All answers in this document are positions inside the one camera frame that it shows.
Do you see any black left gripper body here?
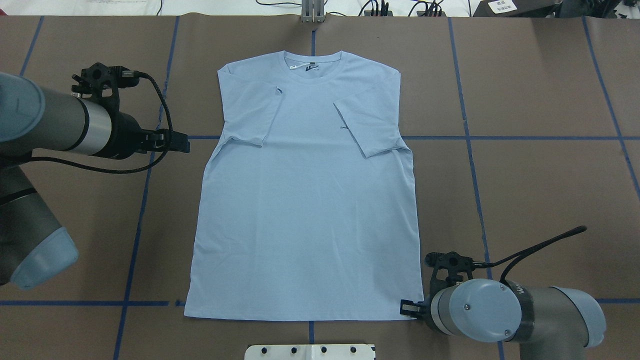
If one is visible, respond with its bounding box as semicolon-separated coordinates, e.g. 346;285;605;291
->
70;63;168;160

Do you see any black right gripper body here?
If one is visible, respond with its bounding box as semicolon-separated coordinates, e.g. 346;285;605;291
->
413;251;474;321

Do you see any light blue t-shirt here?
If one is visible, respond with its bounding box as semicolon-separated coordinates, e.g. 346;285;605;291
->
183;51;425;322

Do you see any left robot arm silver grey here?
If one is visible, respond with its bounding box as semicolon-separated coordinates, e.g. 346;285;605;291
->
0;63;191;291

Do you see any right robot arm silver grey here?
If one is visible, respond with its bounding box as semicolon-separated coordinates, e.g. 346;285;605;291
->
399;251;607;360

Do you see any black power adapter labelled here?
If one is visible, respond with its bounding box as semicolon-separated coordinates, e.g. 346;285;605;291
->
471;0;563;18

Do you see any black braided left cable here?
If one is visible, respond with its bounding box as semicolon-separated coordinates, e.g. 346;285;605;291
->
20;71;174;175

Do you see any black braided cable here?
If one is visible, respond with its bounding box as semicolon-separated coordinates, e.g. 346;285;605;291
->
20;71;174;175
472;225;588;287

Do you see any black braided right cable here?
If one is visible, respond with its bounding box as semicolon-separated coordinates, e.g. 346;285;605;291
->
472;225;588;287

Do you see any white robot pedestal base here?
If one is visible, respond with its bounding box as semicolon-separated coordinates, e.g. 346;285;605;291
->
244;343;377;360

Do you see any aluminium frame post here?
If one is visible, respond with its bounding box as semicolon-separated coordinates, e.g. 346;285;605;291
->
300;0;326;23

